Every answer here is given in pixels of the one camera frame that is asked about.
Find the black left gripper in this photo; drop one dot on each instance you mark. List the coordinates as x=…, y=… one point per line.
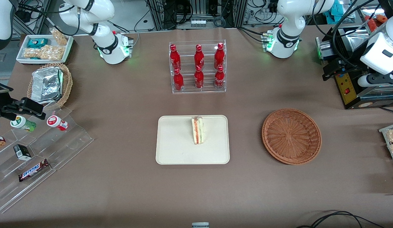
x=351, y=62

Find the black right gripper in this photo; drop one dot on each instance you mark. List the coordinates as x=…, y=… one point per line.
x=0, y=104

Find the triangular sandwich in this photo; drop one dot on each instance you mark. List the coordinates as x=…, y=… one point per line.
x=198, y=131

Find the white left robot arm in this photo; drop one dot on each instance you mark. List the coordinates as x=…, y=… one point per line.
x=288, y=19

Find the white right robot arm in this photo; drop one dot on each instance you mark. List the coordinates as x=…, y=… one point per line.
x=88, y=15

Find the light tan wicker basket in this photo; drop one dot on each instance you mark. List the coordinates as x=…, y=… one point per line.
x=67, y=84

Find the white rectangular snack tray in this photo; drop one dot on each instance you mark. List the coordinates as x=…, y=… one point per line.
x=66, y=50

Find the brown round wicker basket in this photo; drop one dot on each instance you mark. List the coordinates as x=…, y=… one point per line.
x=291, y=136

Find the cream rectangular plastic tray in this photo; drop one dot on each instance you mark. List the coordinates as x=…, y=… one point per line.
x=174, y=142

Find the green lidded yogurt cup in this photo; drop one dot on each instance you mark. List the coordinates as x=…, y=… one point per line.
x=22, y=123

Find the red lidded yogurt cup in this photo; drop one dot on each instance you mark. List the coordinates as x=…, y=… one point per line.
x=57, y=123

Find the silver foil container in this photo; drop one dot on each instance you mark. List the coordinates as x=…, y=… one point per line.
x=46, y=85

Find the black food warmer cabinet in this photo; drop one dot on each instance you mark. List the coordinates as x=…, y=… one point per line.
x=350, y=95

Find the small black carton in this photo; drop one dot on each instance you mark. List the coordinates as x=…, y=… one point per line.
x=22, y=152

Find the clear acrylic stepped stand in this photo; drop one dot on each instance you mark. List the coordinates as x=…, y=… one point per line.
x=66, y=145

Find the clear bag of nuts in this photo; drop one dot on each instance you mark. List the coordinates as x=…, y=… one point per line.
x=52, y=53
x=59, y=37
x=31, y=53

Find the brown snickers bar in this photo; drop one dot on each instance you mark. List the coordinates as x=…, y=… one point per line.
x=33, y=171

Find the teal box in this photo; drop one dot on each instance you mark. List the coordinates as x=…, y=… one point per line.
x=338, y=9

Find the teal snack packet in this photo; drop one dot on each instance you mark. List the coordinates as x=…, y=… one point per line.
x=37, y=42

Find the orange fried food pieces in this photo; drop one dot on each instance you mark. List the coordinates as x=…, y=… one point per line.
x=375, y=19

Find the red cola bottle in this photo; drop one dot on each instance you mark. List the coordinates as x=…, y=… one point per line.
x=178, y=81
x=175, y=58
x=219, y=57
x=198, y=79
x=199, y=58
x=219, y=79

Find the white power strip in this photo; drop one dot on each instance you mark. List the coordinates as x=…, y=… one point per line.
x=198, y=22

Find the clear acrylic bottle rack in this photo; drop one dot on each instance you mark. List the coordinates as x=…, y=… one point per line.
x=187, y=90

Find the grey device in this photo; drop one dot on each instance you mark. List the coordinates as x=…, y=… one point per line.
x=200, y=225

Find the black flat bracket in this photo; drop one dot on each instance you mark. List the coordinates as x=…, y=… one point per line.
x=3, y=88

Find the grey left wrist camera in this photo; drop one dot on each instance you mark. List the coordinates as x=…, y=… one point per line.
x=378, y=80

